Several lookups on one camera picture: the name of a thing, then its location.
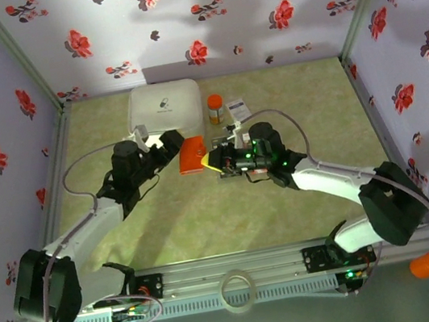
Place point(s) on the black VIP credit card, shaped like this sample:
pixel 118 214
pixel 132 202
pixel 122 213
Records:
pixel 217 143

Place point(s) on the orange card holder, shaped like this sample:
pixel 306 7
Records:
pixel 189 157

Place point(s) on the white paper packet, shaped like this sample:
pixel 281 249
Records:
pixel 238 107

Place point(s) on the orange capped pill bottle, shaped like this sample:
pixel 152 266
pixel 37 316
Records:
pixel 215 108

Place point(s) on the white medicine case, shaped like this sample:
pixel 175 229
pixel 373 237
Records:
pixel 164 103

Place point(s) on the clear tape roll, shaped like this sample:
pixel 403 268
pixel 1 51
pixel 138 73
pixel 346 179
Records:
pixel 223 293

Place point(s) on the small green circuit board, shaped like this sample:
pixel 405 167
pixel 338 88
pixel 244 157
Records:
pixel 130 314

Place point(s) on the small black controller board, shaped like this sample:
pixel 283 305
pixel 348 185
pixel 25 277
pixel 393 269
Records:
pixel 351 279

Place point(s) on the aluminium frame side rail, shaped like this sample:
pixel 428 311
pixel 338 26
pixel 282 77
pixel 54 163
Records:
pixel 61 152
pixel 376 123

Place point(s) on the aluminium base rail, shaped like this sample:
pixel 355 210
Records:
pixel 230 262

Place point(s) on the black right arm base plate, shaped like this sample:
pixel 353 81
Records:
pixel 316 260

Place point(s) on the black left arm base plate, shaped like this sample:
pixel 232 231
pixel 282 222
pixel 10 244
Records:
pixel 152 286

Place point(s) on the aluminium frame post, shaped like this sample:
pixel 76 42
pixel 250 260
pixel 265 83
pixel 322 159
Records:
pixel 362 3

